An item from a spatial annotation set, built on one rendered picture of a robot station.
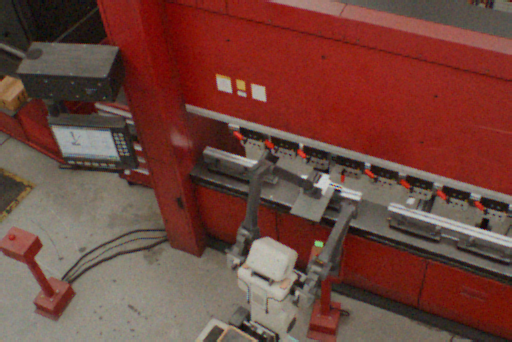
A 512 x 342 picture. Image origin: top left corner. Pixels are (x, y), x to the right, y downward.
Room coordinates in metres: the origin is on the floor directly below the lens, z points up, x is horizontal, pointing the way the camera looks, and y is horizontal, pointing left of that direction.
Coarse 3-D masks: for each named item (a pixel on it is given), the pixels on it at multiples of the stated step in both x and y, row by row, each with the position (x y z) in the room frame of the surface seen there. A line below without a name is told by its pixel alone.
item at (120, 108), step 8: (120, 88) 3.59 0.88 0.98; (120, 96) 3.51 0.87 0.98; (96, 104) 3.47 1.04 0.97; (104, 104) 3.45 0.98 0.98; (112, 104) 3.42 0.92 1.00; (120, 104) 3.42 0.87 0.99; (96, 112) 3.50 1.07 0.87; (104, 112) 3.46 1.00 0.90; (112, 112) 3.42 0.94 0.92; (120, 112) 3.37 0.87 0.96; (128, 112) 3.35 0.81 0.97; (128, 120) 3.35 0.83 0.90; (136, 144) 3.37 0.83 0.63; (136, 152) 3.38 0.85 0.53; (144, 160) 3.33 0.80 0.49; (120, 168) 3.49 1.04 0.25; (144, 168) 3.37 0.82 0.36; (120, 176) 3.49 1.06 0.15; (128, 176) 3.46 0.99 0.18; (136, 176) 3.42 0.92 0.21; (144, 176) 3.38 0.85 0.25; (144, 184) 3.39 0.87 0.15
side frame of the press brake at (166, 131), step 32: (128, 0) 2.77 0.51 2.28; (160, 0) 2.90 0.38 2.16; (128, 32) 2.80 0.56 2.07; (160, 32) 2.86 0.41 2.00; (128, 64) 2.82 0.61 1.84; (160, 64) 2.80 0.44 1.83; (128, 96) 2.85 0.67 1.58; (160, 96) 2.75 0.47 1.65; (160, 128) 2.77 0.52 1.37; (192, 128) 2.95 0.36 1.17; (224, 128) 3.26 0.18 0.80; (160, 160) 2.81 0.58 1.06; (192, 160) 2.89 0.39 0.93; (160, 192) 2.84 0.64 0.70; (192, 192) 2.82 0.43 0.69; (192, 224) 2.75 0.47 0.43
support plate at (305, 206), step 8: (328, 192) 2.46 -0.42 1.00; (296, 200) 2.42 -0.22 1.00; (304, 200) 2.42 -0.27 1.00; (312, 200) 2.41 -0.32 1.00; (320, 200) 2.40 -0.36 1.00; (328, 200) 2.40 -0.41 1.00; (296, 208) 2.36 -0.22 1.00; (304, 208) 2.36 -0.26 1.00; (312, 208) 2.35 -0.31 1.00; (320, 208) 2.35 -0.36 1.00; (304, 216) 2.30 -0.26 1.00; (312, 216) 2.29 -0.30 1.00; (320, 216) 2.29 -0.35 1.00
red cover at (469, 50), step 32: (192, 0) 2.82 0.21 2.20; (224, 0) 2.73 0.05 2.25; (256, 0) 2.64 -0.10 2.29; (288, 0) 2.60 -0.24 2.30; (320, 0) 2.57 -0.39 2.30; (320, 32) 2.48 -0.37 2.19; (352, 32) 2.41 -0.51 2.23; (384, 32) 2.34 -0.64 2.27; (416, 32) 2.27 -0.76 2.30; (448, 32) 2.25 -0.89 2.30; (448, 64) 2.19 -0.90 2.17; (480, 64) 2.13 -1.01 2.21
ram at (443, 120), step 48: (192, 48) 2.86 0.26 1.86; (240, 48) 2.72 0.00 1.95; (288, 48) 2.59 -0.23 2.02; (336, 48) 2.46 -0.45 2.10; (192, 96) 2.89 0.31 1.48; (240, 96) 2.74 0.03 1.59; (288, 96) 2.59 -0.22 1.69; (336, 96) 2.46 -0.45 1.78; (384, 96) 2.34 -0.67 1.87; (432, 96) 2.23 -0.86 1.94; (480, 96) 2.12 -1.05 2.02; (336, 144) 2.46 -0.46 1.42; (384, 144) 2.33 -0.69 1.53; (432, 144) 2.21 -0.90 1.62; (480, 144) 2.10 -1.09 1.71; (480, 192) 2.07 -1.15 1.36
